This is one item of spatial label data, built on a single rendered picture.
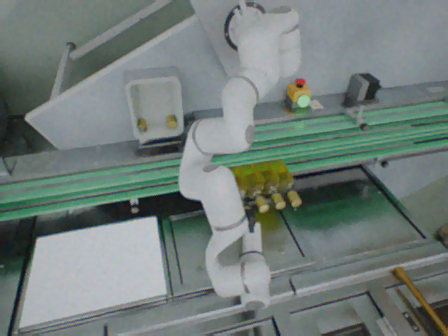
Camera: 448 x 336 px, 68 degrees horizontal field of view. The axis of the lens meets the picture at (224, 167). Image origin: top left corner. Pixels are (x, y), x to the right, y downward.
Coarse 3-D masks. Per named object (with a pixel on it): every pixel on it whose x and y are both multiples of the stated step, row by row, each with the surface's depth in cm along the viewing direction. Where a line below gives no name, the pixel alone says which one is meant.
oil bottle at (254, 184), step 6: (240, 168) 120; (246, 168) 120; (252, 168) 120; (246, 174) 117; (252, 174) 117; (246, 180) 115; (252, 180) 115; (258, 180) 115; (252, 186) 113; (258, 186) 113; (252, 192) 113
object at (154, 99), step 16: (144, 80) 104; (160, 80) 105; (176, 80) 107; (128, 96) 106; (144, 96) 115; (160, 96) 117; (176, 96) 113; (144, 112) 119; (160, 112) 121; (176, 112) 120; (144, 128) 121; (160, 128) 121; (176, 128) 121
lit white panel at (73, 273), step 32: (128, 224) 119; (64, 256) 108; (96, 256) 108; (128, 256) 108; (160, 256) 109; (32, 288) 99; (64, 288) 100; (96, 288) 100; (128, 288) 100; (160, 288) 100; (32, 320) 92
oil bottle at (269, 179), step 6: (258, 162) 122; (264, 162) 122; (258, 168) 120; (264, 168) 120; (270, 168) 120; (258, 174) 118; (264, 174) 117; (270, 174) 117; (264, 180) 115; (270, 180) 115; (276, 180) 115; (264, 186) 114; (270, 186) 113; (276, 186) 114; (264, 192) 116
